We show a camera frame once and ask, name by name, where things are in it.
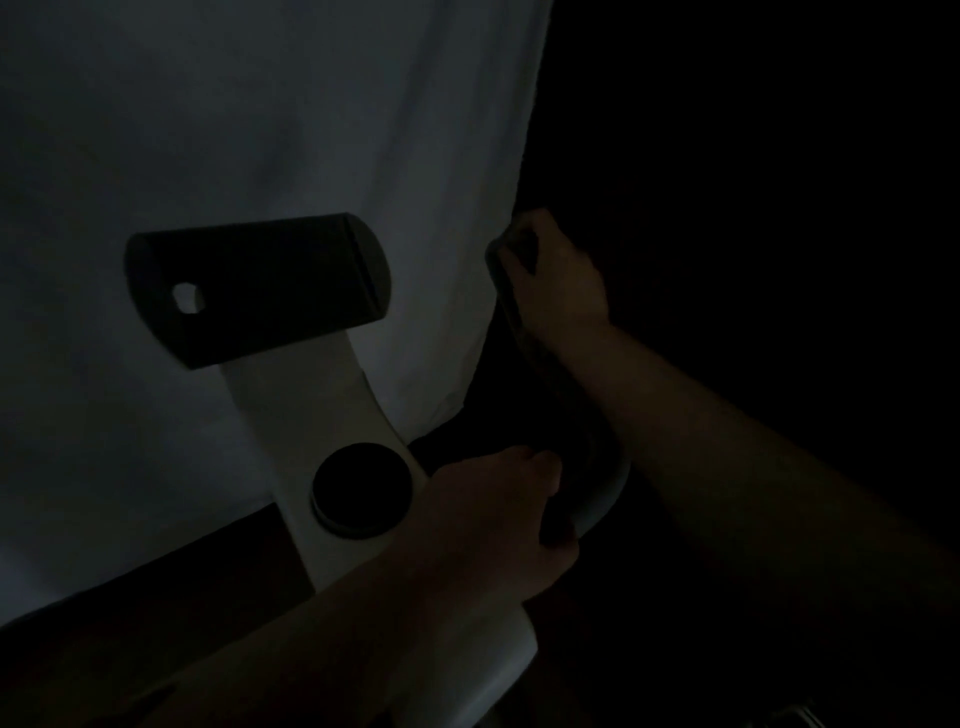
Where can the grey white tablet holder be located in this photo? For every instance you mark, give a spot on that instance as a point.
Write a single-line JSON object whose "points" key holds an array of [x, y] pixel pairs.
{"points": [[259, 289]]}

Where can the person's left hand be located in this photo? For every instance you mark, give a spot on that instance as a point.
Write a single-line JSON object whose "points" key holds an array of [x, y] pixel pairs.
{"points": [[487, 525]]}

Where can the person's right hand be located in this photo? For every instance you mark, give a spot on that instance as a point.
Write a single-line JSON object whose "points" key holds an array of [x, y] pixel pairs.
{"points": [[562, 285]]}

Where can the person's right forearm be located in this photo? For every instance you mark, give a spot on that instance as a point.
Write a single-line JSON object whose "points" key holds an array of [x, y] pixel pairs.
{"points": [[750, 480]]}

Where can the white hanging sheet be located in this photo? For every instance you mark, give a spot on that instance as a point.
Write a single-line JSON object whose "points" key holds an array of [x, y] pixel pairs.
{"points": [[225, 112]]}

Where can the white exercise bike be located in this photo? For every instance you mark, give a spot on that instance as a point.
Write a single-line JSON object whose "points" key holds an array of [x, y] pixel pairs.
{"points": [[315, 420]]}

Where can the person's left forearm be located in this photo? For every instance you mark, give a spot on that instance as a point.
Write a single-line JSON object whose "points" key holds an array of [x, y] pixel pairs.
{"points": [[300, 652]]}

